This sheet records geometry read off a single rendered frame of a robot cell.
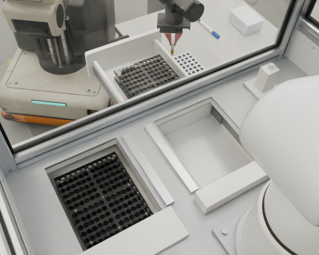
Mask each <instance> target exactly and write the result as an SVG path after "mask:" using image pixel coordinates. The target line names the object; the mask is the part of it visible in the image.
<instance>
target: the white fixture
mask: <svg viewBox="0 0 319 255"><path fill-rule="evenodd" d="M279 72H280V70H279V69H278V68H277V67H276V66H275V65H274V63H268V64H266V65H264V66H261V67H260V69H259V72H258V75H257V77H255V78H253V79H251V80H249V81H246V82H244V83H243V85H244V86H245V87H246V88H247V89H248V90H249V91H250V92H251V93H252V94H253V95H254V96H255V97H256V98H257V99H258V100H259V99H260V98H261V97H262V96H264V95H265V94H266V93H267V92H268V91H270V90H271V89H273V88H274V87H275V86H276V84H275V82H276V79H277V77H278V74H279Z"/></svg>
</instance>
